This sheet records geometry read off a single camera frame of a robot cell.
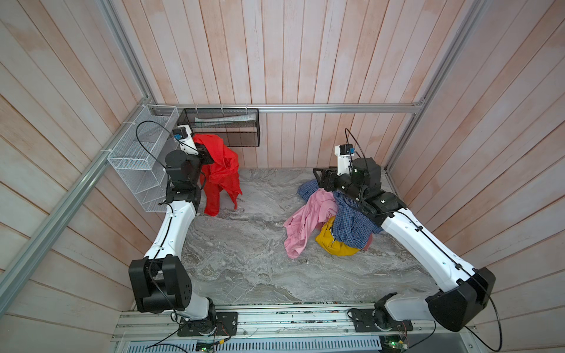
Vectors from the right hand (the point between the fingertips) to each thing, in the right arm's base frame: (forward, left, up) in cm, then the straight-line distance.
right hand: (320, 168), depth 73 cm
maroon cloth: (-11, -24, -33) cm, 42 cm away
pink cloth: (+1, -3, -23) cm, 23 cm away
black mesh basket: (+36, +36, -9) cm, 52 cm away
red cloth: (0, +34, -3) cm, 35 cm away
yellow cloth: (-12, -5, -29) cm, 32 cm away
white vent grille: (-48, +18, -34) cm, 61 cm away
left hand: (+8, +40, +6) cm, 41 cm away
